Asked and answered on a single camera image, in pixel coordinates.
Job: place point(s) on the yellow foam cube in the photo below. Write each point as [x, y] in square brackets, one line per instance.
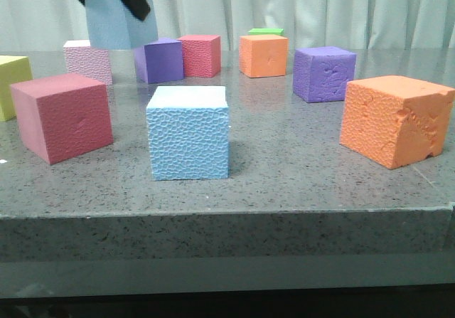
[14, 69]

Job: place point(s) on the light blue foam cube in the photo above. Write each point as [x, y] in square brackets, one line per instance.
[112, 26]
[188, 128]

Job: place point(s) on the green foam block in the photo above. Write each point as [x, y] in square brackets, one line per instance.
[266, 31]

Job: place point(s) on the pink foam cube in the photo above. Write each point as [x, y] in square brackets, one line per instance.
[82, 58]

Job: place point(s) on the dark red foam cube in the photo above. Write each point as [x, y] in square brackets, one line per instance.
[62, 116]

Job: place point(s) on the pale green curtain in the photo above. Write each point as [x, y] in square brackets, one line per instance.
[44, 25]

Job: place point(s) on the purple dented foam cube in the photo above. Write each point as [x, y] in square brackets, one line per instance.
[321, 74]

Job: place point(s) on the large damaged orange cube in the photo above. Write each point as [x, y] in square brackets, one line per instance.
[395, 120]

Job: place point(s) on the small orange foam cube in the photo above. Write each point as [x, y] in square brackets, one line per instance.
[263, 55]

